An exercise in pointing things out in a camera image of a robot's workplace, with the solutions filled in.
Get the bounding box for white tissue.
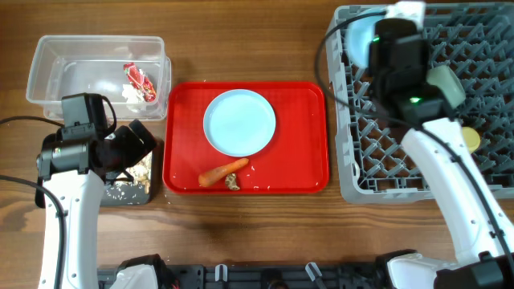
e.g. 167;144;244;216
122;84;146;113

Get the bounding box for light blue bowl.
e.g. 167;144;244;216
345;14;384;68

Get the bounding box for red snack wrapper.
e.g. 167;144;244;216
123;63;157;103

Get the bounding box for orange carrot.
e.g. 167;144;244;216
198;158;249;187

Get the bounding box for brown ginger piece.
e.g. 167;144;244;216
225;173;240;191

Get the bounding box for light blue plate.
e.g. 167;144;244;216
202;89;277;157

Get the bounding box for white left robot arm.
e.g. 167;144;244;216
38;120;157;288

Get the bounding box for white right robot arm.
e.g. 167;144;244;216
369;66;513;288

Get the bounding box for black waste tray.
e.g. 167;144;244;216
35;123;157;207

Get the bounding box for clear plastic waste bin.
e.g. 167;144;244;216
26;35;172;121

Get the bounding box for grey dishwasher rack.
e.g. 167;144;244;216
327;2;513;203

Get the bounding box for red serving tray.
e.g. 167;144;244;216
162;82;329;195

